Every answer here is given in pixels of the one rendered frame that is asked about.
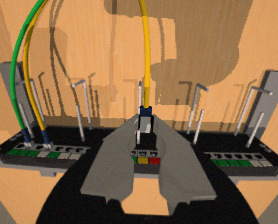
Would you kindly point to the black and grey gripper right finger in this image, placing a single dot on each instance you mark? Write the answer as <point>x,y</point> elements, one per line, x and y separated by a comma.
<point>188,175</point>

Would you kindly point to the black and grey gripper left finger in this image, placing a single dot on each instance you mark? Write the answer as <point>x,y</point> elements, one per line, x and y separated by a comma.
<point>104,172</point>

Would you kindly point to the yellow patch cord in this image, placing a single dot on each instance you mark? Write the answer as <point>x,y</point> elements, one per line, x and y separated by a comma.
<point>147,61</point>

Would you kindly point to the green patch cord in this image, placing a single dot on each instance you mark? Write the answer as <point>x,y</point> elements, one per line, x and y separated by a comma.
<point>14,61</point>

